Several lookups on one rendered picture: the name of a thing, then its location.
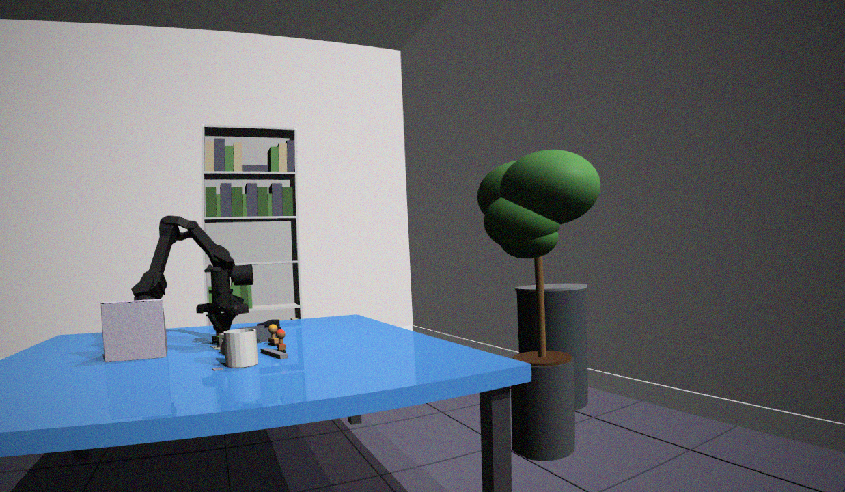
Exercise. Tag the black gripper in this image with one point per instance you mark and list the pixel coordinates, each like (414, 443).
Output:
(221, 302)

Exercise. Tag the grey mug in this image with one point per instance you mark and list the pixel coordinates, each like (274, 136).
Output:
(239, 347)

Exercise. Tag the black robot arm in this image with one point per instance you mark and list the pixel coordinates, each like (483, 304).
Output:
(153, 283)

